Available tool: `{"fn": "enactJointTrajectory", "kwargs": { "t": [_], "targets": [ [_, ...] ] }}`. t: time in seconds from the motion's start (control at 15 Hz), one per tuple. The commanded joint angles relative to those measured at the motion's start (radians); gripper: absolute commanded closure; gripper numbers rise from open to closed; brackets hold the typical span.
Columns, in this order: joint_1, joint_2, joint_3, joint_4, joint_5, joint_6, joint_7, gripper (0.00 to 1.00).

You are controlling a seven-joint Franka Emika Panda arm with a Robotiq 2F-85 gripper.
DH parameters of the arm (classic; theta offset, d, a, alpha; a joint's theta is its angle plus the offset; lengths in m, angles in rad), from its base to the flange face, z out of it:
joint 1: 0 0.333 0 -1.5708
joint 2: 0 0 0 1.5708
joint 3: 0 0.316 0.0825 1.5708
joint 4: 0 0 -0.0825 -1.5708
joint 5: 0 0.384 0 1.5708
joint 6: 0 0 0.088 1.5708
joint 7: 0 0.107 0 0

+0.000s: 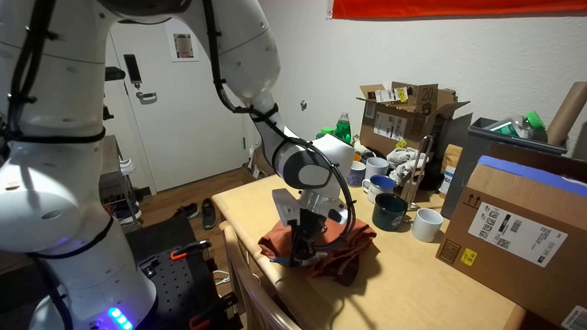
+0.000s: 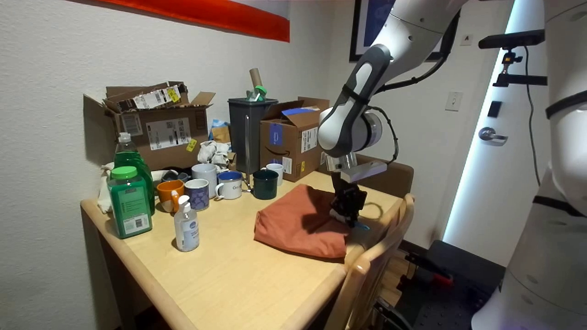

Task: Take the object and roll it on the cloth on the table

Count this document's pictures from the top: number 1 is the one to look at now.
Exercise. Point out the small shelf cart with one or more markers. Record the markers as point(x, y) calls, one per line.
point(120, 194)

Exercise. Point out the brown cardboard tube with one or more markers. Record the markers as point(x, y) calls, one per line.
point(566, 112)

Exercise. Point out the photo on door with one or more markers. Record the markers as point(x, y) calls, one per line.
point(184, 46)

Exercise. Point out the cardboard box with blue tape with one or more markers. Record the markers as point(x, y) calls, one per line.
point(520, 244)

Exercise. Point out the green bottle with white cap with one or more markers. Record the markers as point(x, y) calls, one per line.
point(344, 128)

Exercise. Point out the large open cardboard box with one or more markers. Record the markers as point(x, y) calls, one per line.
point(397, 121)

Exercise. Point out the blue patterned mug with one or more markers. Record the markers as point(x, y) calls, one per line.
point(359, 174)

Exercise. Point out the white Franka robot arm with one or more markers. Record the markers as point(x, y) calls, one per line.
point(56, 201)

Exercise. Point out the blue and brown package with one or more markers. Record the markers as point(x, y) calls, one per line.
point(452, 165)

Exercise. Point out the small white cup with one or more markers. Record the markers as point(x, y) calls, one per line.
point(426, 223)

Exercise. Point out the white crumpled plastic bags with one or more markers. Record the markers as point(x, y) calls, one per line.
point(406, 159)

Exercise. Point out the dark grey trash bin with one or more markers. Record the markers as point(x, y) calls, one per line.
point(470, 157)

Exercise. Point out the light wooden chair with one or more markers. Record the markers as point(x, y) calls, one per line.
point(258, 299)

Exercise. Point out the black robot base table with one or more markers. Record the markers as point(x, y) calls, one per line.
point(177, 286)

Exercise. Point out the green item in bin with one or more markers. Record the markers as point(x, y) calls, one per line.
point(535, 119)

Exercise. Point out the red wall banner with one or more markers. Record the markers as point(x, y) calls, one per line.
point(459, 7)

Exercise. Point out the small wall fixture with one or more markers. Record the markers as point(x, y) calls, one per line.
point(304, 104)

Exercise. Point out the black door lock pad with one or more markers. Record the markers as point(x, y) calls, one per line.
point(133, 69)

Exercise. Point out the dark shoe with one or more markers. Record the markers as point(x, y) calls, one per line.
point(208, 212)
point(188, 211)

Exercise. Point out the grey metal rod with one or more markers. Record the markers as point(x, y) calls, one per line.
point(417, 167)

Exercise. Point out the white door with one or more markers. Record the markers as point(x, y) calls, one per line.
point(184, 134)

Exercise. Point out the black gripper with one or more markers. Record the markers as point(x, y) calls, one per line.
point(307, 227)

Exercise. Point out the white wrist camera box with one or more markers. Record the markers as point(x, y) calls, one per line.
point(287, 203)

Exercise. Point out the pale grey mug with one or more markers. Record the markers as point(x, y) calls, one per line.
point(377, 167)

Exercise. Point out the orange folded cloth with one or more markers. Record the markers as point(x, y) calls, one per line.
point(349, 244)

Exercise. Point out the white mug with blue rim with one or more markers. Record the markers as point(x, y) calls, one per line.
point(382, 185)

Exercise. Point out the dark green mug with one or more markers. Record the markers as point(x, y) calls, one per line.
point(390, 212)

